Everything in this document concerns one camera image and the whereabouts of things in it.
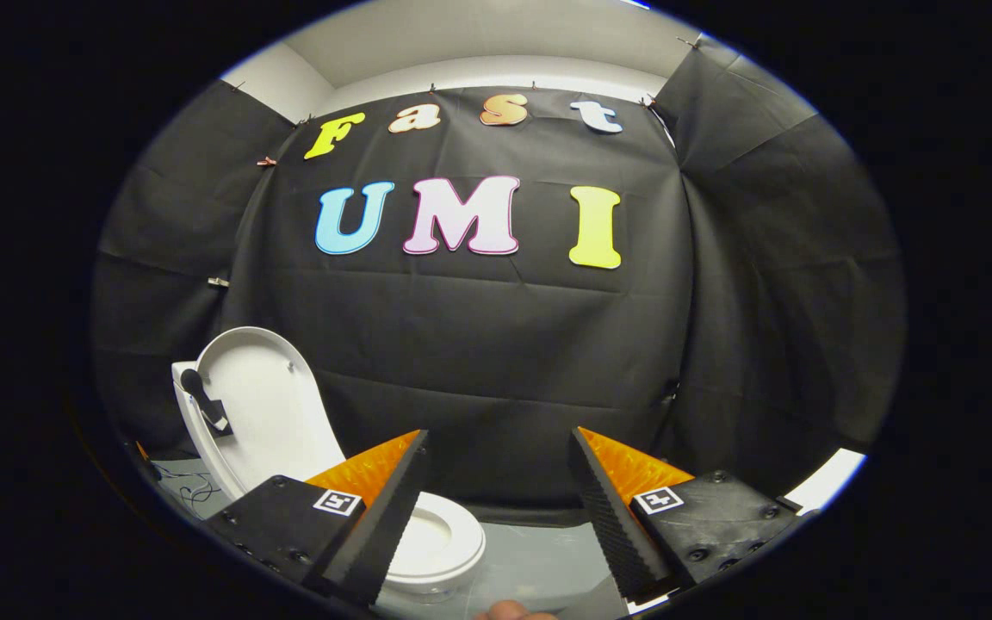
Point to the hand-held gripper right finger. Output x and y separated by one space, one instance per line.
610 525

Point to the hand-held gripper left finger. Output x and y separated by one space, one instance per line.
386 525

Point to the white toilet lid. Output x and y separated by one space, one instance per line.
276 413

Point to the white toilet with tank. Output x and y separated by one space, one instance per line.
440 538

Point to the black backdrop cloth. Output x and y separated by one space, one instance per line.
496 344

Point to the white flat board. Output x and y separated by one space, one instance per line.
827 478

